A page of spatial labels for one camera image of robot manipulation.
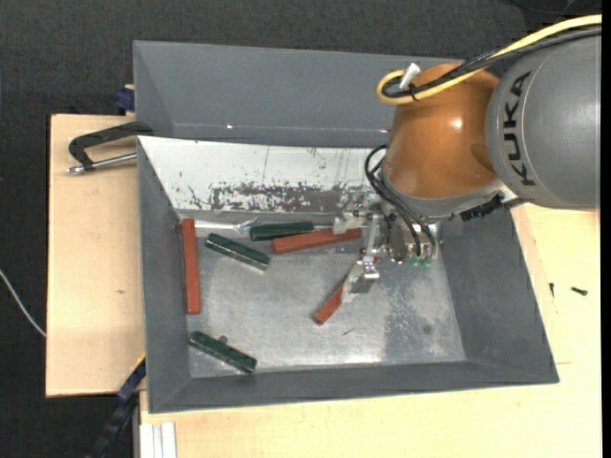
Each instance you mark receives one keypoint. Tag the red-brown flat block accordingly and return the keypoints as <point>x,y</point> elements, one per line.
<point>329,308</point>
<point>305,241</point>
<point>191,270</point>

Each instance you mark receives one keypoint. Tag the grey metal bin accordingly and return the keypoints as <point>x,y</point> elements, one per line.
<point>286,303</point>

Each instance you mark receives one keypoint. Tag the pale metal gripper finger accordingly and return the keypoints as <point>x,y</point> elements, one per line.
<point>363,279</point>
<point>346,225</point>

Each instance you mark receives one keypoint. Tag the small black screw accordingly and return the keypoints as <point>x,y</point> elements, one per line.
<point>580,291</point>

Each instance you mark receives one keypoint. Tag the dark green flat block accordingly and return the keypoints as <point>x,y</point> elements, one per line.
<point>222,351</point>
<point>281,230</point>
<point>238,252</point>

